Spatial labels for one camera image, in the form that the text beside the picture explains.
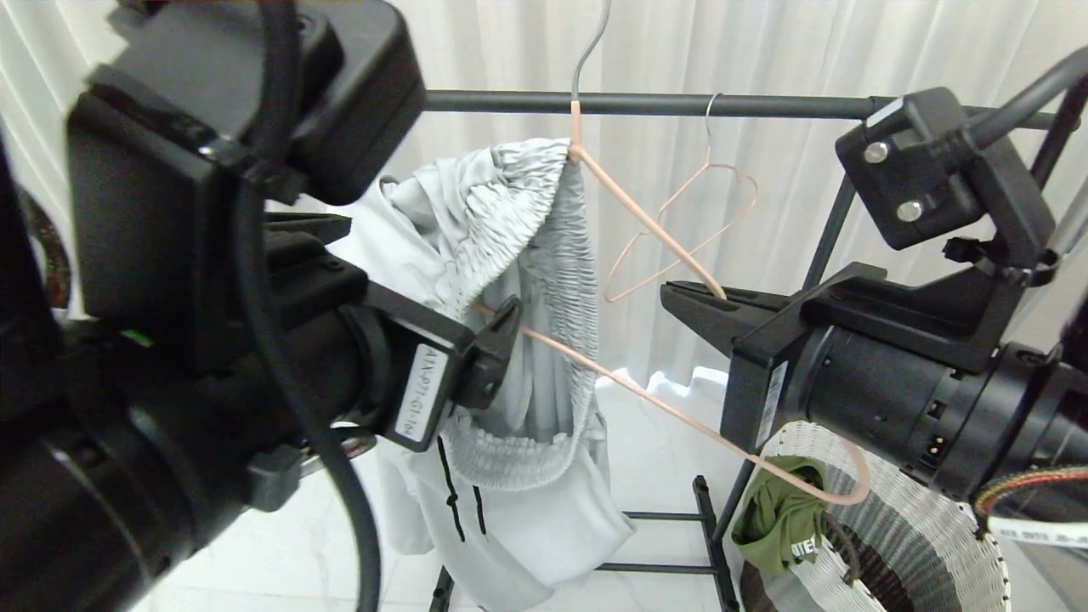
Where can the pale grey shorts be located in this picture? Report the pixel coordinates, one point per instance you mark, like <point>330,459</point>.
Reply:
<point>527,255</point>

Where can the green garment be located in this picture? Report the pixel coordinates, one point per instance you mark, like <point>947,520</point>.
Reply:
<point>778,518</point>

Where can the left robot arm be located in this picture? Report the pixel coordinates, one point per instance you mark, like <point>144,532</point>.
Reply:
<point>85,527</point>

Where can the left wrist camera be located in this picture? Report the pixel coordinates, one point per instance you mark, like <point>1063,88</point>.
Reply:
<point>212,170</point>

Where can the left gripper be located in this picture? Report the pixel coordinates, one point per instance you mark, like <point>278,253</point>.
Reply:
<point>421,391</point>

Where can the pink clothes hanger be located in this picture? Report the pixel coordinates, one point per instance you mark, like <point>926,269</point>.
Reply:
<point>659,208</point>
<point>646,222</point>

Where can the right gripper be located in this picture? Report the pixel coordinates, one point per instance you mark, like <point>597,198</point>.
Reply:
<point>867,408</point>

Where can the black clothes rack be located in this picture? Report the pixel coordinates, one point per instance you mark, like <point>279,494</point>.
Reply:
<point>765,105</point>

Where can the white laundry basket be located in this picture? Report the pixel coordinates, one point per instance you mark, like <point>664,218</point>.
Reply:
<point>918,510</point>

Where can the white curtain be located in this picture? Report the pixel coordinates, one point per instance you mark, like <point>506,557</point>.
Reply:
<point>510,51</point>

